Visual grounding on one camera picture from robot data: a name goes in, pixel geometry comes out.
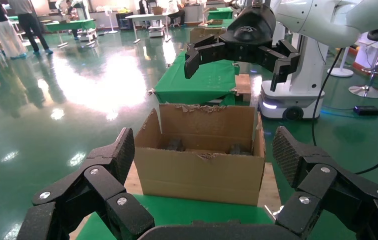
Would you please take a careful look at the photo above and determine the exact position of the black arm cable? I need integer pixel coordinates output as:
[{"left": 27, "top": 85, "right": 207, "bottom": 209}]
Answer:
[{"left": 311, "top": 47, "right": 378, "bottom": 175}]

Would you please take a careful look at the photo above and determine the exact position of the black power adapter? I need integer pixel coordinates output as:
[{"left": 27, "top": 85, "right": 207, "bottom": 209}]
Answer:
[{"left": 353, "top": 105, "right": 378, "bottom": 116}]

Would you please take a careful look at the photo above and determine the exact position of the white cabinet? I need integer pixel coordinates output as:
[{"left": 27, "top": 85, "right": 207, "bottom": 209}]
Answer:
[{"left": 354, "top": 33, "right": 378, "bottom": 69}]

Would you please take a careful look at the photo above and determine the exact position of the white table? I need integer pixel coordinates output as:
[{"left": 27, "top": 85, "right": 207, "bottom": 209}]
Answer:
[{"left": 125, "top": 12, "right": 172, "bottom": 44}]

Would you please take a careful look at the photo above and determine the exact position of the white standing fan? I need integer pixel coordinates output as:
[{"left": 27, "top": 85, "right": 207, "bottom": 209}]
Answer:
[{"left": 102, "top": 5, "right": 118, "bottom": 34}]

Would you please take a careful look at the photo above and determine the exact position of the small green covered table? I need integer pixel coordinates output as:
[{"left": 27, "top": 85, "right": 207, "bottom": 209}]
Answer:
[{"left": 207, "top": 7, "right": 234, "bottom": 21}]

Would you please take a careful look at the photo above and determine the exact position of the seated person white shirt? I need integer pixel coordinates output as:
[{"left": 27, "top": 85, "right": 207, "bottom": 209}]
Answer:
[{"left": 167, "top": 0, "right": 186, "bottom": 27}]

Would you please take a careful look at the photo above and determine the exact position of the dark storage cabinet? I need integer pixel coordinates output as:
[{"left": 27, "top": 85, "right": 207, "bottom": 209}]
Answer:
[{"left": 115, "top": 11, "right": 133, "bottom": 31}]

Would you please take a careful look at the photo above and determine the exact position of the brown cardboard box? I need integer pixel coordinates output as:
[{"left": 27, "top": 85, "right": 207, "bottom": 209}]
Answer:
[{"left": 189, "top": 27, "right": 227, "bottom": 44}]

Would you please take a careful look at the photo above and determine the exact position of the long green covered table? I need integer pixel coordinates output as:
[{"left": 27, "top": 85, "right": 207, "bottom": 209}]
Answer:
[{"left": 44, "top": 19, "right": 97, "bottom": 33}]

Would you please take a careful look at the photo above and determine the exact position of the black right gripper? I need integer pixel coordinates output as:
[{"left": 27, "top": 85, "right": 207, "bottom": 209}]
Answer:
[{"left": 184, "top": 4, "right": 301, "bottom": 93}]

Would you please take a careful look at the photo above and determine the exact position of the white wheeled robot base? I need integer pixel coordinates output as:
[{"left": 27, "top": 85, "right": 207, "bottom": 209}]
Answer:
[
  {"left": 258, "top": 33, "right": 329, "bottom": 121},
  {"left": 272, "top": 21, "right": 287, "bottom": 46}
]

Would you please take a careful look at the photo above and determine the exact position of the large open cardboard carton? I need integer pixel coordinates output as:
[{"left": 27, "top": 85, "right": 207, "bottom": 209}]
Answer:
[{"left": 133, "top": 103, "right": 266, "bottom": 207}]

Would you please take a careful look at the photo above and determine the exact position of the person in white skirt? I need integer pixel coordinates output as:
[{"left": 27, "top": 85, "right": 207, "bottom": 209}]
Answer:
[{"left": 0, "top": 0, "right": 28, "bottom": 61}]

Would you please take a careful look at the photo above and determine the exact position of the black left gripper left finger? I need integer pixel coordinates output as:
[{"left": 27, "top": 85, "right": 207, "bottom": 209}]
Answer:
[{"left": 16, "top": 127, "right": 156, "bottom": 240}]

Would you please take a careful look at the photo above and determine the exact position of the white pole with round base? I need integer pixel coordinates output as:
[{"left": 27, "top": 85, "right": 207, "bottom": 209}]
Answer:
[{"left": 327, "top": 46, "right": 355, "bottom": 78}]

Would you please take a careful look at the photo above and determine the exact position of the plain green tablecloth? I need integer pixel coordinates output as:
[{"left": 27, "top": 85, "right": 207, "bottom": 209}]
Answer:
[{"left": 154, "top": 49, "right": 241, "bottom": 106}]

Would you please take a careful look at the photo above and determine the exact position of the person in black trousers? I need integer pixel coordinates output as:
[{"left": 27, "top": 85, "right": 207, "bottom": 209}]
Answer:
[{"left": 8, "top": 0, "right": 54, "bottom": 56}]

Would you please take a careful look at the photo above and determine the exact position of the white robot with grey base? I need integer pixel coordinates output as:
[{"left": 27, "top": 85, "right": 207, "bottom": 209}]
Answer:
[{"left": 66, "top": 0, "right": 97, "bottom": 42}]

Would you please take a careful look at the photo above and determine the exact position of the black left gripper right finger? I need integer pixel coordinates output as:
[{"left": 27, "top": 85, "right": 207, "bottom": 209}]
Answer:
[{"left": 271, "top": 125, "right": 378, "bottom": 240}]

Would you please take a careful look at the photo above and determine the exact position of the small white robot cart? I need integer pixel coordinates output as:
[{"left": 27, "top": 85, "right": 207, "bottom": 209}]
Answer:
[{"left": 147, "top": 19, "right": 165, "bottom": 38}]

